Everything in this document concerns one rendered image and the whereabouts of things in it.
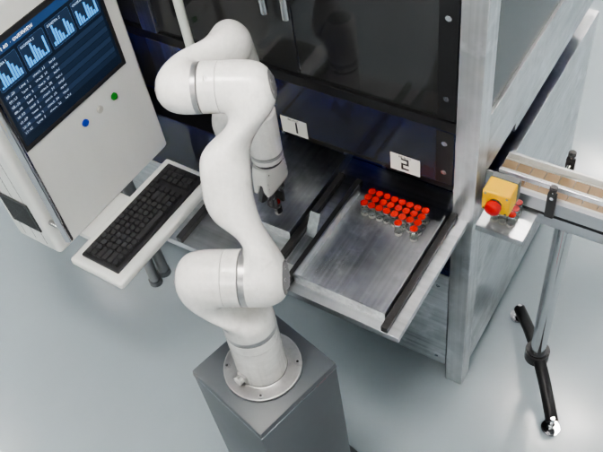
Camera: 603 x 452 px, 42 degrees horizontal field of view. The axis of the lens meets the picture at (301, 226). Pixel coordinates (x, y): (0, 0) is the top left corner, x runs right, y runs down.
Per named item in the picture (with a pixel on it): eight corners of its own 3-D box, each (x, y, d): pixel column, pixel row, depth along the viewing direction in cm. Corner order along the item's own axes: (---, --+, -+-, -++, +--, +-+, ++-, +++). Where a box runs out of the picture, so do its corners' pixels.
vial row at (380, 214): (363, 209, 214) (362, 197, 210) (423, 231, 206) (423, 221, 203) (359, 214, 213) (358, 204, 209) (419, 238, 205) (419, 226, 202)
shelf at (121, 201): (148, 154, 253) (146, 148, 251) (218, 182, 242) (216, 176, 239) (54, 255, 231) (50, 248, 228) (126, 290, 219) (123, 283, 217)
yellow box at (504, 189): (492, 189, 203) (493, 169, 197) (519, 198, 200) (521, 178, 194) (480, 209, 199) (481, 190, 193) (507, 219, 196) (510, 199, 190)
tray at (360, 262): (359, 192, 218) (358, 184, 215) (445, 224, 207) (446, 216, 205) (294, 282, 201) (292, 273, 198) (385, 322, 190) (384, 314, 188)
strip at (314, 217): (313, 224, 213) (310, 210, 208) (322, 228, 211) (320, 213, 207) (286, 262, 206) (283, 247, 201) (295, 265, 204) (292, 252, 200)
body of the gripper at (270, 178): (266, 137, 204) (271, 168, 212) (243, 163, 199) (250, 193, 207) (290, 146, 201) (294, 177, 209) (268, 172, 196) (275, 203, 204)
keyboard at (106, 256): (169, 165, 245) (167, 160, 243) (204, 179, 239) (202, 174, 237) (83, 256, 225) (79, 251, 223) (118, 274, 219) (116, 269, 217)
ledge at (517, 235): (495, 194, 214) (495, 188, 213) (542, 209, 209) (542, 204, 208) (474, 230, 208) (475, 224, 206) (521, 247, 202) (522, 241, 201)
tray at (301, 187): (277, 131, 238) (275, 123, 235) (353, 157, 227) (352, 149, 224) (213, 208, 221) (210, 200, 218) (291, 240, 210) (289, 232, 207)
